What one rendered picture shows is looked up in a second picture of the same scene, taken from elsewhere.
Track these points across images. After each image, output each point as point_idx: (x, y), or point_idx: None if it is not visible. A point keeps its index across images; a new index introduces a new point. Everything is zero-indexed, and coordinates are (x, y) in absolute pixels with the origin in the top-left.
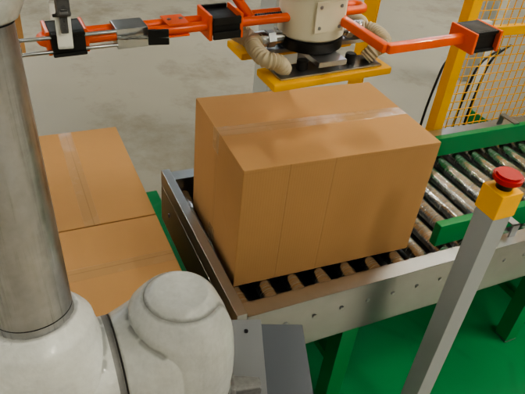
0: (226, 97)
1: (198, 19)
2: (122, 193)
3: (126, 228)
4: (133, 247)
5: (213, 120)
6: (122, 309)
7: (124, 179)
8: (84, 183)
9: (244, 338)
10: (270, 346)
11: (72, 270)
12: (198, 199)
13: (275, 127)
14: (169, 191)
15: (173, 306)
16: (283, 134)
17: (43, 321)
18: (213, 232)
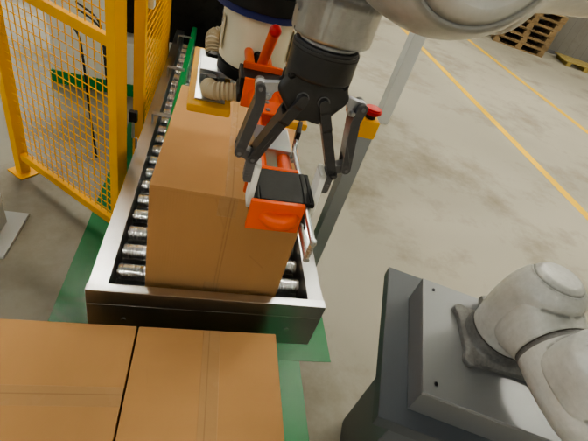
0: (162, 164)
1: None
2: (74, 348)
3: (149, 361)
4: (185, 362)
5: (210, 192)
6: (556, 319)
7: (43, 338)
8: (16, 388)
9: (438, 292)
10: (407, 290)
11: (197, 436)
12: (164, 277)
13: (241, 163)
14: (125, 297)
15: (579, 283)
16: None
17: None
18: (219, 285)
